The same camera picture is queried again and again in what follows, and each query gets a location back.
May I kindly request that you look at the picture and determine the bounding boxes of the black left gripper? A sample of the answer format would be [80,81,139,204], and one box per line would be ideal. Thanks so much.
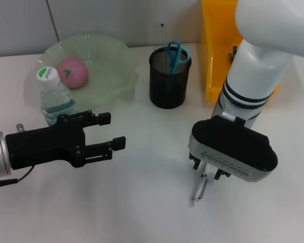
[5,110,127,170]

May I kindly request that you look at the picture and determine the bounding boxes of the grey white pen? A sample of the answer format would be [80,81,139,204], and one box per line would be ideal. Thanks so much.
[188,161,210,208]

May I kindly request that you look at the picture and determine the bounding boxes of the clear green-label water bottle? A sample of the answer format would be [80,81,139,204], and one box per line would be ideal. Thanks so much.
[36,65,80,127]

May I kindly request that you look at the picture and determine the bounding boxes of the pink toy peach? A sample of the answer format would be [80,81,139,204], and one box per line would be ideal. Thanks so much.
[57,57,89,89]

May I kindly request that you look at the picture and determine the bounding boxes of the blue scissors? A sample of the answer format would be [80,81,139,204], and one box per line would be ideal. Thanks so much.
[166,41,191,95]

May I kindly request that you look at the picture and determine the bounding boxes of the transparent plastic ruler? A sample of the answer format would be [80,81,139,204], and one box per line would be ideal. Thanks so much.
[151,21,168,59]

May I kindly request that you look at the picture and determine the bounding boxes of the green plastic wrapper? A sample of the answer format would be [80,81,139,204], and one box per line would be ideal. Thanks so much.
[227,45,238,61]

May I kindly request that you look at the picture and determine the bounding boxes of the black mesh pen holder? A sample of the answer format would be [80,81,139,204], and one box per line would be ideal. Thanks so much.
[148,46,193,109]

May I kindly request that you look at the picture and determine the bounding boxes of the green glass fruit plate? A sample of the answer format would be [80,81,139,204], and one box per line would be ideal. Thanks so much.
[37,33,140,113]

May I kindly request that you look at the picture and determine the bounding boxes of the yellow plastic bin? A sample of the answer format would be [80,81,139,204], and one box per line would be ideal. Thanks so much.
[201,0,279,103]

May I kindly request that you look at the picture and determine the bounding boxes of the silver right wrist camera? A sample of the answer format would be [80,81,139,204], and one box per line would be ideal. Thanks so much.
[188,115,279,184]

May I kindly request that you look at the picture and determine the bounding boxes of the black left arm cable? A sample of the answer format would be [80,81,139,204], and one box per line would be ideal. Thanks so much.
[0,166,36,192]

